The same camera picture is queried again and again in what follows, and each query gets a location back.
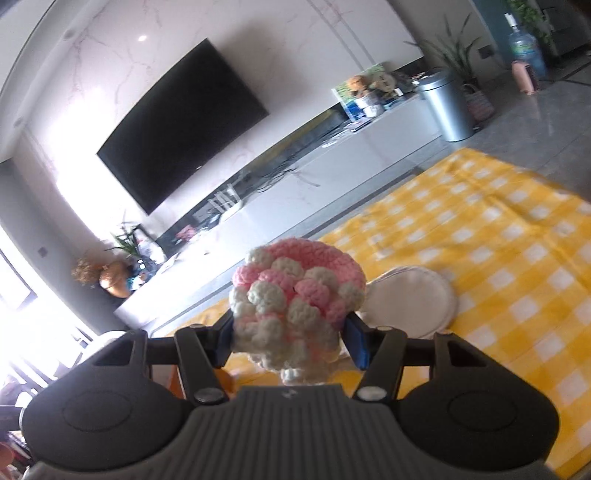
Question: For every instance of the white marble tv bench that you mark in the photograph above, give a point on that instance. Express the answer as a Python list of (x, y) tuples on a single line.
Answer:
[(323, 185)]

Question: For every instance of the silver trash can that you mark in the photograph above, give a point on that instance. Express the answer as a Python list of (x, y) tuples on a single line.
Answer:
[(446, 100)]

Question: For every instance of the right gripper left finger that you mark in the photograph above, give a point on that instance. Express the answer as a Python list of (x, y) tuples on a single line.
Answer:
[(200, 351)]

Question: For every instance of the water bottle dispenser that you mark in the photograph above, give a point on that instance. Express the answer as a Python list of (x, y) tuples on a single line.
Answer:
[(528, 67)]

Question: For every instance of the black wall television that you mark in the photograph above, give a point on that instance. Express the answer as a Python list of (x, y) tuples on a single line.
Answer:
[(187, 117)]

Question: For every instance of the white round cloth pad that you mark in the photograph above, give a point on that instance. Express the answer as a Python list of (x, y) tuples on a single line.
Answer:
[(414, 299)]

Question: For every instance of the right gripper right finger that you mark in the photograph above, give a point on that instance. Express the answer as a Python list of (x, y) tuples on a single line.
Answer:
[(379, 354)]

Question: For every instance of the golden acorn jar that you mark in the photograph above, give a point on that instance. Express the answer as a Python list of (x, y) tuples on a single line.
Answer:
[(113, 279)]

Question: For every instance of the potted plant by bin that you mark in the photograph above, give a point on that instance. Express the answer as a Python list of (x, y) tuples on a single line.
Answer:
[(455, 53)]

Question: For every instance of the white wifi router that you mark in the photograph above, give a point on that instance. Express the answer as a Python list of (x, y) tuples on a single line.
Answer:
[(225, 201)]

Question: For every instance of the yellow checkered tablecloth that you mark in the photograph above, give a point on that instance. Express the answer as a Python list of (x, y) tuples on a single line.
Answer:
[(516, 250)]

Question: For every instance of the green plant in vase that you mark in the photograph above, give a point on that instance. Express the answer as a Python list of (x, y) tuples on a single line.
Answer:
[(126, 243)]

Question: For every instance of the pink white crochet toy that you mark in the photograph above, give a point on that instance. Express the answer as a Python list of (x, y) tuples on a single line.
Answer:
[(289, 302)]

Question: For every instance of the teddy bear on bench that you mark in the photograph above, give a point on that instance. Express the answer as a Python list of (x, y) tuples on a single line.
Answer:
[(358, 86)]

